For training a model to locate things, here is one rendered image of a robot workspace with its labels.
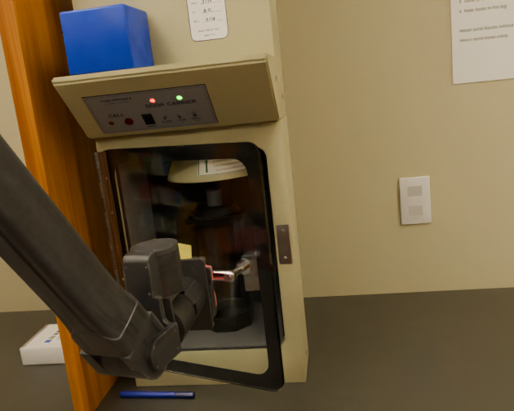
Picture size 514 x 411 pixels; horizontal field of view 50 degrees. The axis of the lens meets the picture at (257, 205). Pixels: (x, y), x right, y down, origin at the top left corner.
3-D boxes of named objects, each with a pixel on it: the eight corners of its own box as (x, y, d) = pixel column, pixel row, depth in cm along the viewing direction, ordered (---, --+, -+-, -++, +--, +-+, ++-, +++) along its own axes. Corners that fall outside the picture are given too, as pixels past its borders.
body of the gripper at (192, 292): (206, 254, 75) (192, 273, 68) (216, 324, 77) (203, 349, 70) (161, 257, 76) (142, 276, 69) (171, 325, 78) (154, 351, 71)
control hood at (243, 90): (93, 138, 94) (82, 77, 92) (281, 119, 89) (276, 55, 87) (61, 146, 83) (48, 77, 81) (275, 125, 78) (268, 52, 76)
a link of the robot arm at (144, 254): (90, 369, 61) (155, 376, 58) (69, 271, 59) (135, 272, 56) (150, 322, 72) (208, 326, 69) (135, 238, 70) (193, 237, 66)
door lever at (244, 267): (201, 271, 89) (199, 255, 88) (253, 274, 85) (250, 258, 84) (182, 282, 84) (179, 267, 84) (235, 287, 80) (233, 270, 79)
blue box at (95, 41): (96, 76, 91) (87, 19, 89) (155, 69, 89) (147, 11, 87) (68, 76, 81) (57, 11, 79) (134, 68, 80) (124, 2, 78)
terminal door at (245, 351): (136, 364, 102) (100, 149, 94) (285, 391, 88) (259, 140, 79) (134, 365, 102) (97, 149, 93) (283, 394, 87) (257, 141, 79)
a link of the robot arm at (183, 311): (139, 357, 65) (185, 355, 64) (129, 302, 64) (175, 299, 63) (157, 331, 72) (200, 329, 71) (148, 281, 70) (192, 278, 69)
